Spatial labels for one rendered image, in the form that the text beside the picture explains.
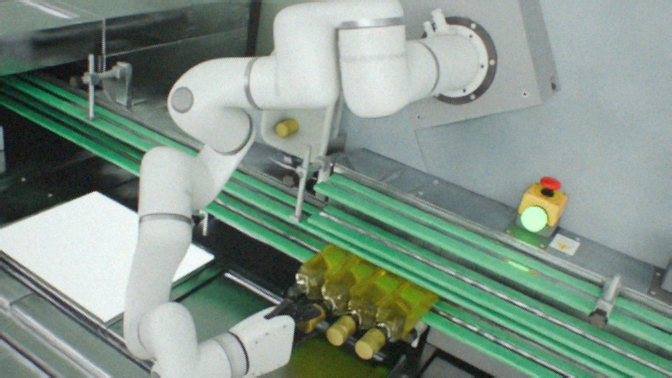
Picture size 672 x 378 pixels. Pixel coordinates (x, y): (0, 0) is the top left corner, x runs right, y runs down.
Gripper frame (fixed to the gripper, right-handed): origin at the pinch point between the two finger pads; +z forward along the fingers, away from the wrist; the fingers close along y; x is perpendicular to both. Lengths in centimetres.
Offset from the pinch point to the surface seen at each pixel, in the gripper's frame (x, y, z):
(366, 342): -11.0, 1.9, 3.5
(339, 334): -6.3, 0.8, 2.0
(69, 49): 106, 17, 3
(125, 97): 85, 10, 9
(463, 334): -15.8, -3.4, 26.0
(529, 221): -16.5, 18.6, 36.5
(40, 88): 109, 6, -4
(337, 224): 14.3, 6.6, 19.3
